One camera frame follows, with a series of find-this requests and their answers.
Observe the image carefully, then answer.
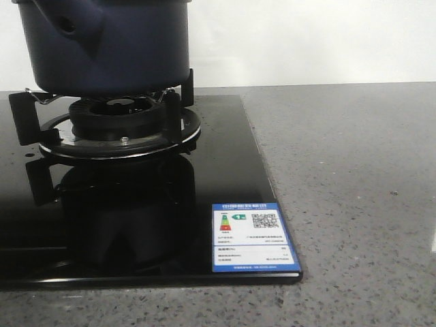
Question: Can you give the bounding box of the black pot support grate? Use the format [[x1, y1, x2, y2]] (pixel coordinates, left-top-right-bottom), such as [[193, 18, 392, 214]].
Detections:
[[9, 72, 201, 161]]

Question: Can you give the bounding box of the dark blue pot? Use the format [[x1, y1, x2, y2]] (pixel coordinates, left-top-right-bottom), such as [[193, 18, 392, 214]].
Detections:
[[17, 1, 189, 97]]

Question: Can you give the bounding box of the blue energy label sticker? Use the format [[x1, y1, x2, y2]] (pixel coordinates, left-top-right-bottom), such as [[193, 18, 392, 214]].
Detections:
[[212, 202, 301, 275]]

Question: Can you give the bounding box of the black round gas burner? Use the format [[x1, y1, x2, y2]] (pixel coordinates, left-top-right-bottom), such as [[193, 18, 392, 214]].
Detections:
[[69, 98, 166, 141]]

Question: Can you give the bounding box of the black glass gas stove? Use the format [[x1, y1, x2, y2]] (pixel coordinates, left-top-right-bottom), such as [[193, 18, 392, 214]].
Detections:
[[1, 95, 302, 290]]

